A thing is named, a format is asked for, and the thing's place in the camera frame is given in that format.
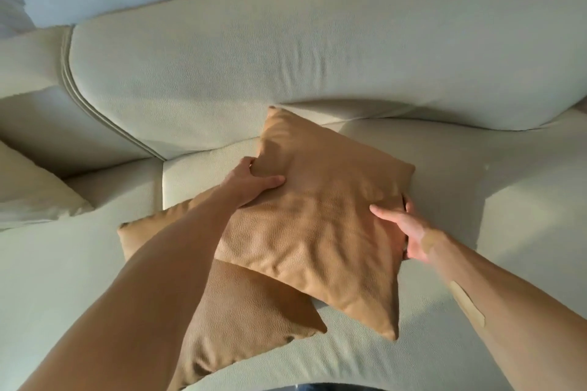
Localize person's left hand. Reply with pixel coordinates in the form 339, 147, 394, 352
218, 156, 286, 211

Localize person's right hand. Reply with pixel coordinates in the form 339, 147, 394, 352
369, 196, 445, 264

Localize tan square throw pillow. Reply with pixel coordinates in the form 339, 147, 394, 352
214, 106, 416, 342
118, 185, 328, 391

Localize person's right forearm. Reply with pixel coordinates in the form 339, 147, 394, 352
426, 233, 587, 391

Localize person's left forearm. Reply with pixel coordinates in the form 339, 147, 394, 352
17, 193, 235, 391

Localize small beige adhesive bandage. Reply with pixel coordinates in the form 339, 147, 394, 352
421, 229, 444, 255

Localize cream fabric sofa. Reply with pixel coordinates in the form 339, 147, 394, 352
0, 0, 587, 391

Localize long beige adhesive bandage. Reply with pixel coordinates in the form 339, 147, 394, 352
448, 280, 486, 327

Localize cream sofa back cushion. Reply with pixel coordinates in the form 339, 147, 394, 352
68, 0, 587, 161

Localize cream throw pillow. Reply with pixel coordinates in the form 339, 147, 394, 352
0, 141, 95, 232

